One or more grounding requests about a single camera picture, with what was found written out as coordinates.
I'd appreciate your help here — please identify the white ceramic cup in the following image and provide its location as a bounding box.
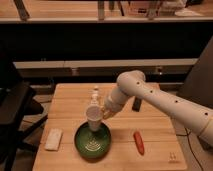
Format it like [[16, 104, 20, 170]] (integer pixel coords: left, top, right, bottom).
[[86, 105, 103, 131]]

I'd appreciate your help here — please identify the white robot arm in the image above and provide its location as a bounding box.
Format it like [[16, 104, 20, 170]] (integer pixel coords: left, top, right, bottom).
[[103, 70, 213, 146]]

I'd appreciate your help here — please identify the green ceramic bowl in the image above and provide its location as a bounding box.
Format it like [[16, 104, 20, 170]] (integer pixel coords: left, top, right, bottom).
[[74, 122, 111, 159]]

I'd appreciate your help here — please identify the small white bottle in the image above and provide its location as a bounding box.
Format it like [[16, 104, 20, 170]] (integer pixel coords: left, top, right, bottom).
[[91, 86, 100, 105]]

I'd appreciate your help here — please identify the black rectangular block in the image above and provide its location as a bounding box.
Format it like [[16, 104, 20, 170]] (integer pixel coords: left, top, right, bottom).
[[132, 98, 142, 112]]

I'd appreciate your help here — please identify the black chair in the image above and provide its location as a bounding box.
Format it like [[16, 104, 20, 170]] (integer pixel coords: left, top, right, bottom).
[[0, 59, 47, 171]]

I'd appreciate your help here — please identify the black cable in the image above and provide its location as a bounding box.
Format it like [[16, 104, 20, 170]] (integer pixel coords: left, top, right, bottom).
[[175, 128, 204, 171]]

